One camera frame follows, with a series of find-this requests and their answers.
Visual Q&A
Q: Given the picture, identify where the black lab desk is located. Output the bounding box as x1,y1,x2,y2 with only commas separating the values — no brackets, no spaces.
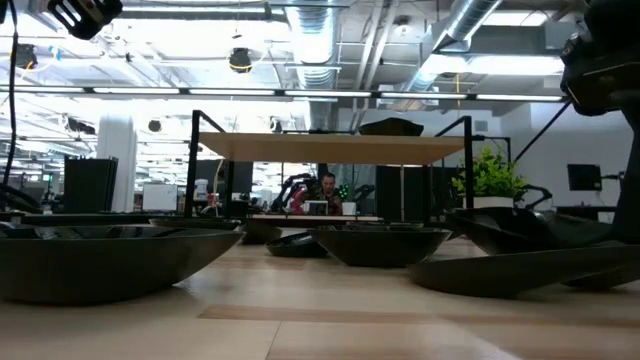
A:
554,204,617,225

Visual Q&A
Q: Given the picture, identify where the light wooden lab table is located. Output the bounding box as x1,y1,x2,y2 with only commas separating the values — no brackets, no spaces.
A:
251,214,385,223

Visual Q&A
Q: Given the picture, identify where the green plant in white pot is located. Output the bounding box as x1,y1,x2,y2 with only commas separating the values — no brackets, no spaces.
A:
451,145,530,210

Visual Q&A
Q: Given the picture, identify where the black square mini plate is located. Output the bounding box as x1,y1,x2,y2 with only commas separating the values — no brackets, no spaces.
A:
359,117,424,128
358,124,425,137

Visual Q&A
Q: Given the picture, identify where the black cabinet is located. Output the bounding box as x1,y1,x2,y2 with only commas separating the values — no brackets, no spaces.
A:
63,155,120,214

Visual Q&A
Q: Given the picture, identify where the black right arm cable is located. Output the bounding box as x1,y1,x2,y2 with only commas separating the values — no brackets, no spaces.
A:
513,101,572,162

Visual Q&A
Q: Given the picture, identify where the black partition panel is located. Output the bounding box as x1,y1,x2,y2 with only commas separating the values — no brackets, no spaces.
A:
374,164,467,221

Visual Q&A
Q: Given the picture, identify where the black display panel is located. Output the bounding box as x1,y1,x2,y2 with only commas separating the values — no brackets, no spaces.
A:
195,159,254,195

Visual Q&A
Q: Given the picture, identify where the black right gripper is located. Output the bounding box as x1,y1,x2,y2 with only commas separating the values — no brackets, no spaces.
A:
559,0,640,246

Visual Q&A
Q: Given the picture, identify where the silver ribbed air duct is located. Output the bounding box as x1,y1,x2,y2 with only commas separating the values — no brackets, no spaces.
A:
287,0,344,132

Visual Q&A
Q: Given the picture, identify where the white board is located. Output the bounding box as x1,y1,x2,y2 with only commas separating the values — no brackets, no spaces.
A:
142,182,179,212

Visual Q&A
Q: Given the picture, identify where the long white light strip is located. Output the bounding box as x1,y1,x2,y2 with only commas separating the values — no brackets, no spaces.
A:
283,89,373,98
474,93,564,102
379,91,469,100
0,85,86,94
92,86,181,95
188,87,277,96

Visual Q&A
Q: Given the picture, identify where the white building column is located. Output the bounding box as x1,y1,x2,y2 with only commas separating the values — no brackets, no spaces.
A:
96,117,138,214

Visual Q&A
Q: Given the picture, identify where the wooden shelf with black legs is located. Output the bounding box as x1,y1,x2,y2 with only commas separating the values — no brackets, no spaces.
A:
183,109,474,224

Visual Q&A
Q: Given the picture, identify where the person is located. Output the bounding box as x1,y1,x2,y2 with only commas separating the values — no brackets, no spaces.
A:
305,172,345,217

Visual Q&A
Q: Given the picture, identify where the thin black metal stand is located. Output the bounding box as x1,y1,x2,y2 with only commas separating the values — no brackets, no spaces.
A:
472,133,513,151

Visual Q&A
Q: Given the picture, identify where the black monitor screen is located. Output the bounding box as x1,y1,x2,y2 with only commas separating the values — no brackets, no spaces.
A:
566,163,603,192

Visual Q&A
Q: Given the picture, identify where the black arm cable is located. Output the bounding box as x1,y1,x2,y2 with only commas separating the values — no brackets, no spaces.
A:
513,101,572,162
0,0,44,214

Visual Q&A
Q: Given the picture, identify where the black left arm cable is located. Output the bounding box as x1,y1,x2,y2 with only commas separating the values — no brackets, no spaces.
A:
0,0,44,214

